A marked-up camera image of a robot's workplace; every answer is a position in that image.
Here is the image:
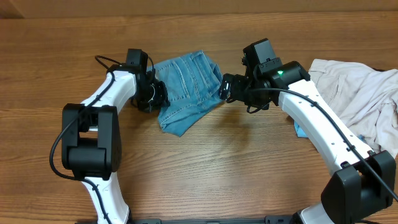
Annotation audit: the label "light blue denim jeans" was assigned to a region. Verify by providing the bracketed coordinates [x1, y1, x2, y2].
[154, 50, 223, 137]

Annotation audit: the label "blue printed t-shirt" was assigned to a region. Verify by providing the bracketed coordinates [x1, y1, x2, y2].
[294, 121, 366, 142]

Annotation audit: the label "beige cotton trousers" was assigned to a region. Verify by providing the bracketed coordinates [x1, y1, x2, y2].
[308, 59, 397, 157]

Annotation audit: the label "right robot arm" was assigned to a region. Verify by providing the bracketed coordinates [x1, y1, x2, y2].
[220, 39, 397, 224]

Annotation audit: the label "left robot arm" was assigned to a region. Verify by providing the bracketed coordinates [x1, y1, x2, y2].
[55, 49, 170, 223]

